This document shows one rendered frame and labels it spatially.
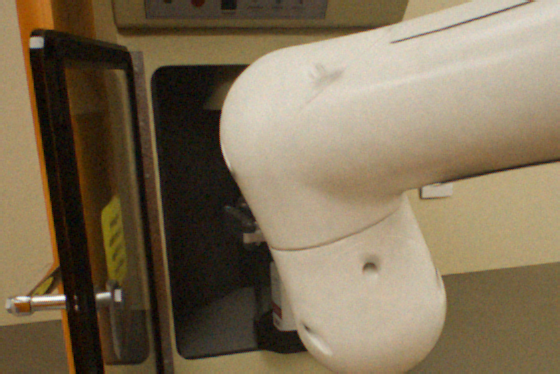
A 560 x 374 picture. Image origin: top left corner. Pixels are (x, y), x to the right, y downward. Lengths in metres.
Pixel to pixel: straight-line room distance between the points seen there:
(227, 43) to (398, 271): 0.43
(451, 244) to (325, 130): 1.04
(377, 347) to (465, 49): 0.19
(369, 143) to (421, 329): 0.14
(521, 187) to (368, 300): 1.05
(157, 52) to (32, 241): 0.58
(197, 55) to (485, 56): 0.48
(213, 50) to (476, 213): 0.79
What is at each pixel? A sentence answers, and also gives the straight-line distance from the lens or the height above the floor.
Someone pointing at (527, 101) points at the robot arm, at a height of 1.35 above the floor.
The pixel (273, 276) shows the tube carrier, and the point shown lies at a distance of 0.76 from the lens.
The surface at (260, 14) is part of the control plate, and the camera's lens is 0.72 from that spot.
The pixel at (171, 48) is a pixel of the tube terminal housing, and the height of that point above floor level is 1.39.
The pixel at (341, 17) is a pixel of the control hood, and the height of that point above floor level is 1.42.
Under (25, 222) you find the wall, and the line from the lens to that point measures 1.23.
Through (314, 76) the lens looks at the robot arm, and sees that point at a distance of 0.36.
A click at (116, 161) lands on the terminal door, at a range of 0.61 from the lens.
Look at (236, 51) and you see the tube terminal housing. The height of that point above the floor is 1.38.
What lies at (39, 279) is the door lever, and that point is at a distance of 0.54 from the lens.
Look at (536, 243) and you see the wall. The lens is 1.47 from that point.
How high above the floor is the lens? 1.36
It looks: 15 degrees down
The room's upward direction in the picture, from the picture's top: 1 degrees counter-clockwise
